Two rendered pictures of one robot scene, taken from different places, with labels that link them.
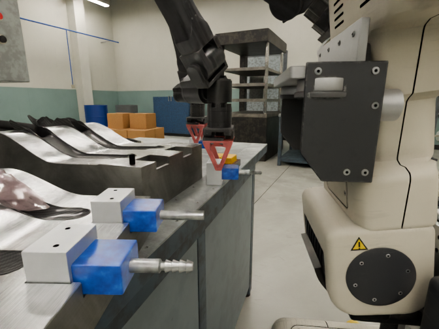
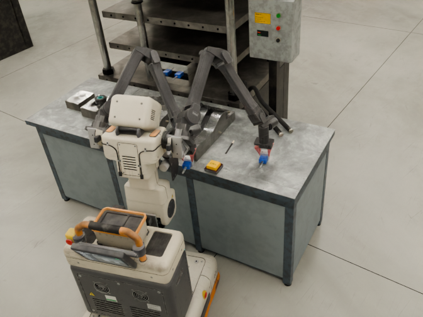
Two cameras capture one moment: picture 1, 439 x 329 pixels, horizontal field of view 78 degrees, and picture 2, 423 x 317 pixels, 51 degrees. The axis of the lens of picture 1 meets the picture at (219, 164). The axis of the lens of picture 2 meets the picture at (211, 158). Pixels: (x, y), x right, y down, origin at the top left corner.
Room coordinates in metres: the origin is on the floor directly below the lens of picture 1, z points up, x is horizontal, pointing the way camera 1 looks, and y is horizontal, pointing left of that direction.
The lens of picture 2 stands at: (1.24, -1.94, 2.35)
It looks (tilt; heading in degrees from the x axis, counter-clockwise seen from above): 37 degrees down; 104
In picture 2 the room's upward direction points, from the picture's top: 5 degrees counter-clockwise
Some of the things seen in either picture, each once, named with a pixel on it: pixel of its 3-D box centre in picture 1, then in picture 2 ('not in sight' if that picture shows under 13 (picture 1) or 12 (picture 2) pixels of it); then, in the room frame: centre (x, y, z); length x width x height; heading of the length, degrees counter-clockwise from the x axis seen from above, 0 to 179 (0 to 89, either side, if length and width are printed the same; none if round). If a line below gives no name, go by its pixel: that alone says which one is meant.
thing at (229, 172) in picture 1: (234, 172); (186, 166); (0.63, -0.04, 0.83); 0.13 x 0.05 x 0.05; 85
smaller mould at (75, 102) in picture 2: not in sight; (80, 100); (-0.32, 0.66, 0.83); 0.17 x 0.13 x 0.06; 71
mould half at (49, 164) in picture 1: (84, 155); (197, 125); (0.63, 0.32, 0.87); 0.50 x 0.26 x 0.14; 71
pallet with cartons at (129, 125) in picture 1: (130, 131); not in sight; (5.58, 1.85, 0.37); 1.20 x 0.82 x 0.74; 73
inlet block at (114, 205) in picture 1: (152, 214); not in sight; (0.32, 0.09, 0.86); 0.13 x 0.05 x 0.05; 88
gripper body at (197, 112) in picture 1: (197, 111); (264, 138); (1.06, 0.09, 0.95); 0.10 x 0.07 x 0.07; 170
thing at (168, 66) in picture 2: not in sight; (190, 60); (0.37, 1.26, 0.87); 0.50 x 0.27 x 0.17; 71
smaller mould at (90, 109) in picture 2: not in sight; (99, 107); (-0.14, 0.56, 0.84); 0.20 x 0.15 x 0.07; 71
